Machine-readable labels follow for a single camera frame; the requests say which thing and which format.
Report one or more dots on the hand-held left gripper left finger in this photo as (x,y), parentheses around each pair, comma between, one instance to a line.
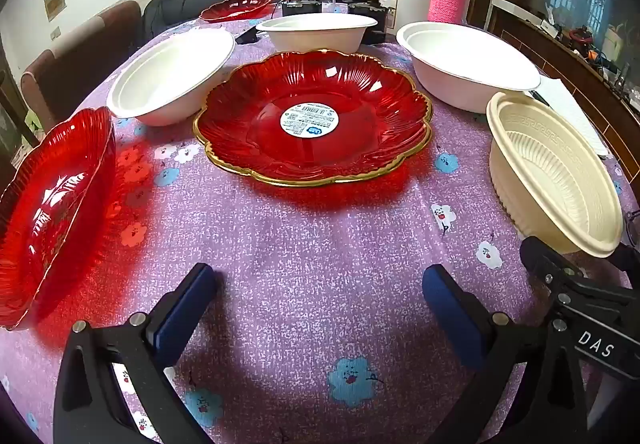
(185,309)

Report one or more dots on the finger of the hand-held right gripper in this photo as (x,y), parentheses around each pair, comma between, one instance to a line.
(600,314)

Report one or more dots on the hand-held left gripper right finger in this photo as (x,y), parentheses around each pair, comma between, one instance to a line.
(455,319)

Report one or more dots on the cream ribbed plastic bowl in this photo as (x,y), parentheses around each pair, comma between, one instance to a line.
(550,174)

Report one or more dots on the deep red glass plate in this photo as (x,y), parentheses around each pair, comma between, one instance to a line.
(55,204)

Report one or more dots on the large gold-rimmed red plate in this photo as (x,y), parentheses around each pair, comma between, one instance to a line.
(350,144)

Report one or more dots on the white paper bowl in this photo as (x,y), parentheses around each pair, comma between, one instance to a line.
(465,69)
(315,36)
(165,74)

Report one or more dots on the purple floral tablecloth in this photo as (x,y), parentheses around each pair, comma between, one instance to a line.
(300,249)

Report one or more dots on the white lined notebook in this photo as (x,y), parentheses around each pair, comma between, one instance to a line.
(570,114)

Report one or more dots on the black pen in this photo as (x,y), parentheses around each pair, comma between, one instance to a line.
(540,97)

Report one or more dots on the dark wooden chair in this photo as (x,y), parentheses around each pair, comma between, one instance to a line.
(15,114)

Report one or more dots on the brown armchair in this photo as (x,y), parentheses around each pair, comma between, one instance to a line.
(85,49)

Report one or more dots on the small black plug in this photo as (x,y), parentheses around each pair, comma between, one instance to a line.
(247,36)

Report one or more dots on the small red plate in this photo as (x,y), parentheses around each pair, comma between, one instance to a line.
(235,8)

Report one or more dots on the wall outlet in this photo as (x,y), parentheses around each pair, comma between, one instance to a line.
(55,32)

